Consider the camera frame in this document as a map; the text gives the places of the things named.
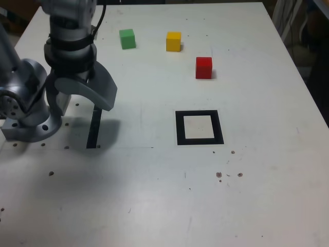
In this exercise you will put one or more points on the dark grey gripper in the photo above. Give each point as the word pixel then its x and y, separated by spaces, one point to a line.
pixel 60 105

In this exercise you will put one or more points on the green cube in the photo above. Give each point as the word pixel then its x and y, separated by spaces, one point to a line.
pixel 127 39

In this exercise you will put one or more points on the yellow cube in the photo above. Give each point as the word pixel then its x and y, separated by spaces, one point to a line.
pixel 173 42

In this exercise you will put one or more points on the red cube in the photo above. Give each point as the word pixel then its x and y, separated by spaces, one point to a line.
pixel 203 68

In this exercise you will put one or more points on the black tape square outline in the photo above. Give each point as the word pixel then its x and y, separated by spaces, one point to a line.
pixel 180 128

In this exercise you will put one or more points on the black tape strip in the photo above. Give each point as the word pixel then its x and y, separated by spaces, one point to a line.
pixel 93 133

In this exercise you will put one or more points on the white metal frame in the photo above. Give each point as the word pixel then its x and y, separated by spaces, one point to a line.
pixel 281 20

